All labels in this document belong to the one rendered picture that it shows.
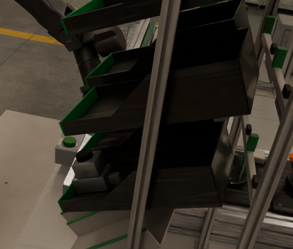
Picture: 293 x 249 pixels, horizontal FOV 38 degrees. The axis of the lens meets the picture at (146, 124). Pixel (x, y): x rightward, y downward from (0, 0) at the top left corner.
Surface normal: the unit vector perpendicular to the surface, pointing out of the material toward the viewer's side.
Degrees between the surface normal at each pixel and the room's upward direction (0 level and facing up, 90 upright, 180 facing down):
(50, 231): 0
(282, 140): 90
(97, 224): 90
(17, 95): 0
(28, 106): 0
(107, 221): 90
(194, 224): 90
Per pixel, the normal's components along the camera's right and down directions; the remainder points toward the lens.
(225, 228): -0.13, 0.53
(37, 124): 0.13, -0.83
